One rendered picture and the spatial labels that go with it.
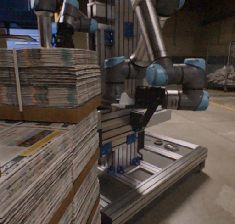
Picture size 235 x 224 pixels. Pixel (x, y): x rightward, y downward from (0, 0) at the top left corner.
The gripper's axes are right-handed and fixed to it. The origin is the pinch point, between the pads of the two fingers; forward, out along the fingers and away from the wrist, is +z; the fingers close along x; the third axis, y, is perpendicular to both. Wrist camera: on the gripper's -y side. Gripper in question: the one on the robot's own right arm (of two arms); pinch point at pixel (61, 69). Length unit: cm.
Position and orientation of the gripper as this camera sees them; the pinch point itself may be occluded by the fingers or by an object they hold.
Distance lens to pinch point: 97.5
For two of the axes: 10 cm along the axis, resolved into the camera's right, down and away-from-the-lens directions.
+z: -0.9, 9.5, -2.8
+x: 9.8, 0.4, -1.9
